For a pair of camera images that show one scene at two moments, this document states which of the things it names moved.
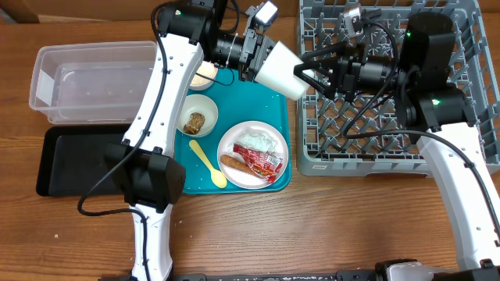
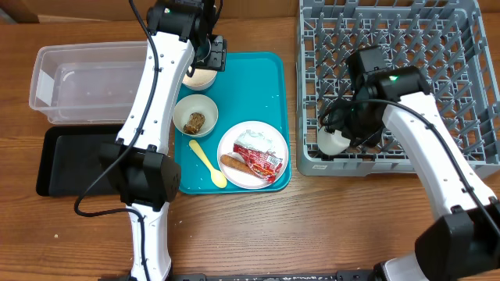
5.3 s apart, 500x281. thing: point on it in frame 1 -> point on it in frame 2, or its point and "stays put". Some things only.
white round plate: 240,178 stays put
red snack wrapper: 263,164 stays put
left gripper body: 248,55 -> 213,55
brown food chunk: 196,120 stays put
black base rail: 339,275 stays put
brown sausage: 237,164 stays put
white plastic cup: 277,72 -> 331,144
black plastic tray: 73,157 stays put
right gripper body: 348,73 -> 356,124
